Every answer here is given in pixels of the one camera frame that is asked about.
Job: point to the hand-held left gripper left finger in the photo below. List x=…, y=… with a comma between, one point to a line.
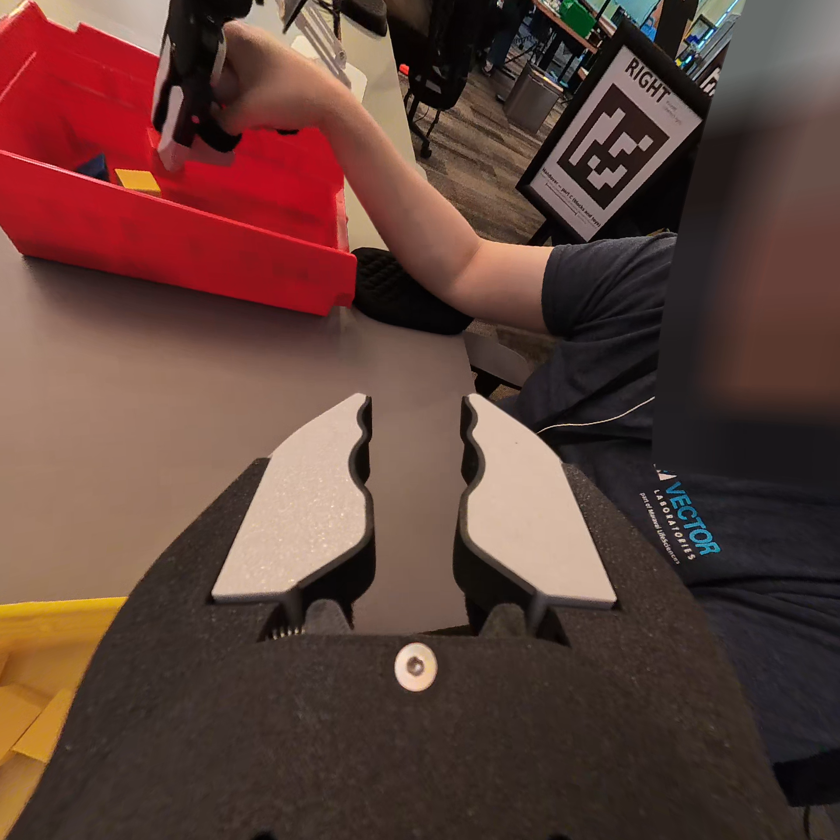
x=302, y=518

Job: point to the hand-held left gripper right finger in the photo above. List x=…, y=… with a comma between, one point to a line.
x=531, y=525

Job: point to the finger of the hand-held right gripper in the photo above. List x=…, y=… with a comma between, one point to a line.
x=213, y=156
x=169, y=124

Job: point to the yellow wooden block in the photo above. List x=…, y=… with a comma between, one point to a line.
x=138, y=182

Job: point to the red plastic bin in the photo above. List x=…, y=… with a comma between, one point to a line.
x=197, y=243

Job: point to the blue wooden block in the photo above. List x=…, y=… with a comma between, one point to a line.
x=92, y=169

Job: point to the yellow plastic bin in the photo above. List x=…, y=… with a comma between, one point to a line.
x=59, y=643

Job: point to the person's right forearm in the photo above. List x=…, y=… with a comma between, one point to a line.
x=407, y=216

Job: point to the grey chair armrest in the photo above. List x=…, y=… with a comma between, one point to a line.
x=499, y=361

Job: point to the person in navy shirt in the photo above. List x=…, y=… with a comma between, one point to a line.
x=754, y=623

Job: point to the black office chair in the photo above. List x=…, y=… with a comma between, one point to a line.
x=439, y=59

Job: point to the grey trash can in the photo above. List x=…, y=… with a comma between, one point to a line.
x=535, y=98

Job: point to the black framed sign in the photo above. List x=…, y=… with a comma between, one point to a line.
x=610, y=144

